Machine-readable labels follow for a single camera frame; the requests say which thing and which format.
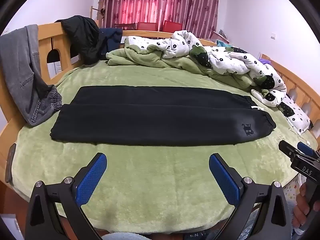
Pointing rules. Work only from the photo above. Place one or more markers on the purple cloth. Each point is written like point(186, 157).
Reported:
point(264, 61)

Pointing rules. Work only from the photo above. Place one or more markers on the red floral curtain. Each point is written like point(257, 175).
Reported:
point(150, 2)

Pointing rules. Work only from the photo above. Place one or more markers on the person's right hand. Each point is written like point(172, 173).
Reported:
point(301, 205)

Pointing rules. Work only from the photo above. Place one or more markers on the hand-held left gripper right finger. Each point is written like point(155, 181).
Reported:
point(225, 180)

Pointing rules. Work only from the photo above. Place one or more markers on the floral pillow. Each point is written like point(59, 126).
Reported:
point(295, 115)

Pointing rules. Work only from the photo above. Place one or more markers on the wooden bed frame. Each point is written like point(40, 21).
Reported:
point(63, 47)

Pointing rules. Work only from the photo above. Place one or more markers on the black pants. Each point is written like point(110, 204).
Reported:
point(150, 120)

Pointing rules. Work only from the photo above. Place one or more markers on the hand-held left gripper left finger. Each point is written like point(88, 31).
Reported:
point(91, 177)

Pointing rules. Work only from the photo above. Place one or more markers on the wooden coat rack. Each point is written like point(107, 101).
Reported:
point(98, 13)

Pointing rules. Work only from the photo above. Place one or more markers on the black jacket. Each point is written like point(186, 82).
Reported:
point(85, 37)

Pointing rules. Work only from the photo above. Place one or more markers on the grey jeans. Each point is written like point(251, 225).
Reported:
point(20, 67)

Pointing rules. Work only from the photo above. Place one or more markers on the red chair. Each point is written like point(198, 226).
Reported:
point(172, 26)
point(147, 26)

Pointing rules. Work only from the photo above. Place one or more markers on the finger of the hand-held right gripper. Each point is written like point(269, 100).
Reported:
point(287, 150)
point(306, 148)

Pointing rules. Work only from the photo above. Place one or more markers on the grey corner guard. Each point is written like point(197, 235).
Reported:
point(10, 163)

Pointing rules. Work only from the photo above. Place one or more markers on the white floral quilt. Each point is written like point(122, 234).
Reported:
point(225, 60)

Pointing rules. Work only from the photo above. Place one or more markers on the green fleece blanket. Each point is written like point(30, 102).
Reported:
point(162, 180)

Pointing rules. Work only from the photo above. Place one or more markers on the navy garment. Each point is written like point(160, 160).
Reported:
point(112, 38)

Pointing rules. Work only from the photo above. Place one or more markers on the star printed sheet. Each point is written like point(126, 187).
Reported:
point(292, 192)

